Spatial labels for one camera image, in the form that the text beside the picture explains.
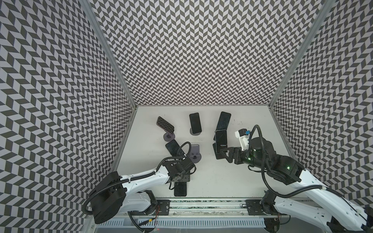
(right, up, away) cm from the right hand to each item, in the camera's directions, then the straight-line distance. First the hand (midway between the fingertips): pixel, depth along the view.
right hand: (226, 154), depth 67 cm
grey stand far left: (-33, +4, +32) cm, 46 cm away
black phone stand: (-23, -21, +10) cm, 33 cm away
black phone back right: (+4, +15, +26) cm, 30 cm away
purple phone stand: (-27, 0, +14) cm, 31 cm away
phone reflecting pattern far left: (-35, +12, +34) cm, 50 cm away
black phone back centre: (-14, +14, +29) cm, 35 cm away
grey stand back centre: (-14, +6, +31) cm, 35 cm away
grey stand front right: (-14, -6, +19) cm, 25 cm away
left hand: (-22, -17, +15) cm, 32 cm away
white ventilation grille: (-19, -34, +2) cm, 39 cm away
